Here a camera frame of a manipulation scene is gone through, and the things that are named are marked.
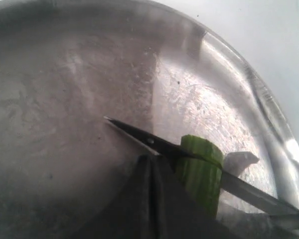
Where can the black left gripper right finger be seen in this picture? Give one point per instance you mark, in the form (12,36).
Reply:
(174,214)

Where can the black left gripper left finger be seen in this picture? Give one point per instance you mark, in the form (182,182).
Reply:
(128,216)

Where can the green cucumber piece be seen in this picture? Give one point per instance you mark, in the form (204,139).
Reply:
(202,181)

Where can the black handled knife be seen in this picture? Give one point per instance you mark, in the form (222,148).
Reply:
(283,215)

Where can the cucumber slice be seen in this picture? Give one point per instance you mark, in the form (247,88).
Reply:
(203,148)

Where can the round steel plate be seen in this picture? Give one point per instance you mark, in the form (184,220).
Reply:
(66,65)

